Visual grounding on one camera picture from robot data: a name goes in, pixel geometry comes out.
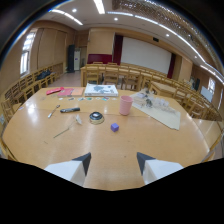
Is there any beige cloth mat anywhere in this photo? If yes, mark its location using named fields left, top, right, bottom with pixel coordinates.
left=129, top=90, right=182, bottom=131

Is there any black marker pen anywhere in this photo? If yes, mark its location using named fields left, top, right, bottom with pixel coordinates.
left=59, top=106, right=81, bottom=114

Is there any purple cube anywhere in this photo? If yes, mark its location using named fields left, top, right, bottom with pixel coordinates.
left=110, top=122, right=120, bottom=133

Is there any metal spoon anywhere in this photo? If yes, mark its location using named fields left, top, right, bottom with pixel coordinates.
left=47, top=104, right=61, bottom=119

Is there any clear plastic packaging pile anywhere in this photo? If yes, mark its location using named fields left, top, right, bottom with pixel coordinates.
left=136, top=91, right=171, bottom=113

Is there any pink plastic cup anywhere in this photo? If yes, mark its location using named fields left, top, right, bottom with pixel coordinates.
left=118, top=95, right=134, bottom=116

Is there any pink book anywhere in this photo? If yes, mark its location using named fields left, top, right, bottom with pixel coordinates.
left=57, top=87, right=75, bottom=98

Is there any orange book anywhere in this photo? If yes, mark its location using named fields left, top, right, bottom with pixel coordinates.
left=71, top=87, right=85, bottom=97

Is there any red flat packet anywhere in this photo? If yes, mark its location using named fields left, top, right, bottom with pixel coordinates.
left=45, top=86, right=65, bottom=96

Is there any white printed book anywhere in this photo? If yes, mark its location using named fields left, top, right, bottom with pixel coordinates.
left=83, top=82, right=120, bottom=98

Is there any wooden chair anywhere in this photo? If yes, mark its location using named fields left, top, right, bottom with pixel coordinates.
left=103, top=66, right=120, bottom=86
left=121, top=69, right=141, bottom=91
left=85, top=65, right=101, bottom=86

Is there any black bag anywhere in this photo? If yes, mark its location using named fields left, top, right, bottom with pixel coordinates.
left=35, top=69, right=53, bottom=81

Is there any black floor cabinet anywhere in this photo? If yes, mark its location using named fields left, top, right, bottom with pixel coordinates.
left=67, top=44, right=76, bottom=74

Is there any white projection screen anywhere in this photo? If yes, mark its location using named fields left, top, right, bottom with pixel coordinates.
left=120, top=36, right=173, bottom=75

